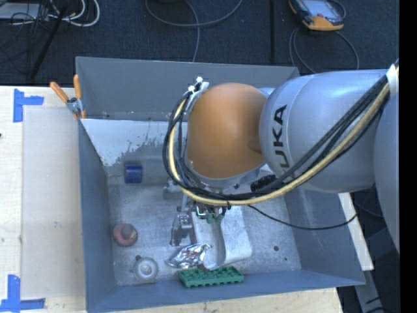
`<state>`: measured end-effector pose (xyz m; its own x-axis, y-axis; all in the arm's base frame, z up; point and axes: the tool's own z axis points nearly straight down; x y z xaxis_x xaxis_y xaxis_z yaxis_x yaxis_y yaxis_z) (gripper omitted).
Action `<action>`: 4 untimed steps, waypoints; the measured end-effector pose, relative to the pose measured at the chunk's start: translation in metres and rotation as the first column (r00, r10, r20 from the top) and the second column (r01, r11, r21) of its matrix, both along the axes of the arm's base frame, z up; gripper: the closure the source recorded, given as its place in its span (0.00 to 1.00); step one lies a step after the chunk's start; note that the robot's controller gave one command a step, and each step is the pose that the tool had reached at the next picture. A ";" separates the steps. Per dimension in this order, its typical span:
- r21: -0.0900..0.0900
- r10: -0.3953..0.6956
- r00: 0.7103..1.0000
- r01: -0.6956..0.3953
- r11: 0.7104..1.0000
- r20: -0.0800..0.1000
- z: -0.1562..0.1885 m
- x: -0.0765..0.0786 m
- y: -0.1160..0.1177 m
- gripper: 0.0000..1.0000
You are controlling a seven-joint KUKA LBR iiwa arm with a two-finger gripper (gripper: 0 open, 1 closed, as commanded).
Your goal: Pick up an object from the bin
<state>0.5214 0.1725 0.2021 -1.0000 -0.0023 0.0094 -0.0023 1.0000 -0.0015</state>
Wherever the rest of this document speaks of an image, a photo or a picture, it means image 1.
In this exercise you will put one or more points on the black cylinder on white bracket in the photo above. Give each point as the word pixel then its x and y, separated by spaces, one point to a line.
pixel 262 182

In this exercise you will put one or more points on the blue sponge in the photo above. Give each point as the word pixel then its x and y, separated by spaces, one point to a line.
pixel 133 172

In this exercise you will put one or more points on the red-brown round toy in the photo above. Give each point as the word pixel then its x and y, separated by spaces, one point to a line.
pixel 124 234

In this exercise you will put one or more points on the dark green flat block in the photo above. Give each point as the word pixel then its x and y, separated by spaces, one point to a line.
pixel 211 277

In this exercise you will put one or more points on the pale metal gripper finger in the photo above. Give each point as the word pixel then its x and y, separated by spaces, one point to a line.
pixel 181 227
pixel 171 189

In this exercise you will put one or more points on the crumpled silver foil packet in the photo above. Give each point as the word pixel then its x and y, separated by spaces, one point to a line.
pixel 186 255

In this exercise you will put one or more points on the grey metal bin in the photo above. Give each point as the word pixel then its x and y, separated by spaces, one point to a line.
pixel 146 214

